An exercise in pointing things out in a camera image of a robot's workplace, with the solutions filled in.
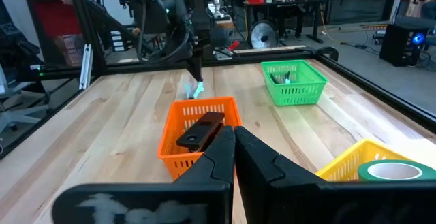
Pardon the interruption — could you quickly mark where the computer tower blue light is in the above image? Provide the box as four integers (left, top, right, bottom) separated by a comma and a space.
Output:
379, 22, 431, 68

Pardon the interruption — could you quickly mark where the black work desk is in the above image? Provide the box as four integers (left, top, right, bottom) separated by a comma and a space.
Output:
243, 0, 330, 45

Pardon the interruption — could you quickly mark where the wooden plank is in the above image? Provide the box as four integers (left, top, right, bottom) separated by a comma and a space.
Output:
234, 44, 307, 55

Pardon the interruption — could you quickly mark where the black frame clamp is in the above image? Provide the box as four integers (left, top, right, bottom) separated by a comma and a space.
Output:
305, 46, 340, 63

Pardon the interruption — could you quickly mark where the black stapler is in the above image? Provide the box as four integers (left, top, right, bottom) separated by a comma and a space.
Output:
175, 111, 226, 153

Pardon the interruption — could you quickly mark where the orange plastic basket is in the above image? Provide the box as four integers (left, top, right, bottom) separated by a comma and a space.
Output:
157, 96, 243, 181

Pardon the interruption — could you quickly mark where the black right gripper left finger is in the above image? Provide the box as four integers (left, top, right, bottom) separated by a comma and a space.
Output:
51, 125, 236, 224

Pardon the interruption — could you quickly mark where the yellow plastic basket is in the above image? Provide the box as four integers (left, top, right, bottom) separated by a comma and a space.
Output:
315, 138, 436, 183

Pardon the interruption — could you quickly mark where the green staple remover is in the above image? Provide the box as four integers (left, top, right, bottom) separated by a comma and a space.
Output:
184, 80, 206, 100

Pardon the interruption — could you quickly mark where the white aluminium bar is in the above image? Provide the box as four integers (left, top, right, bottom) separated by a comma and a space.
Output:
78, 43, 94, 91

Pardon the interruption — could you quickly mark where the yellow cable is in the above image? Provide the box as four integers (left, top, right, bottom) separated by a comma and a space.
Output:
242, 0, 264, 42

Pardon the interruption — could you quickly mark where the green plastic basket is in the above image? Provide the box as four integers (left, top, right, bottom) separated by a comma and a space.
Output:
260, 59, 330, 107

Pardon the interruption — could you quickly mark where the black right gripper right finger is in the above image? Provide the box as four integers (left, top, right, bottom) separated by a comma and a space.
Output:
234, 125, 436, 224

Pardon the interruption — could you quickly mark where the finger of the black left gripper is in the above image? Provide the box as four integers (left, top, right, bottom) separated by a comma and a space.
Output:
194, 58, 205, 83
185, 58, 197, 82

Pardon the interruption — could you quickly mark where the green tape roll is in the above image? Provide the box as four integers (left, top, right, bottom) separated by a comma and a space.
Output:
357, 159, 436, 182

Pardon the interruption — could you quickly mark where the standing person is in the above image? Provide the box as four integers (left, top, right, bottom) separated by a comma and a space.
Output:
10, 0, 84, 67

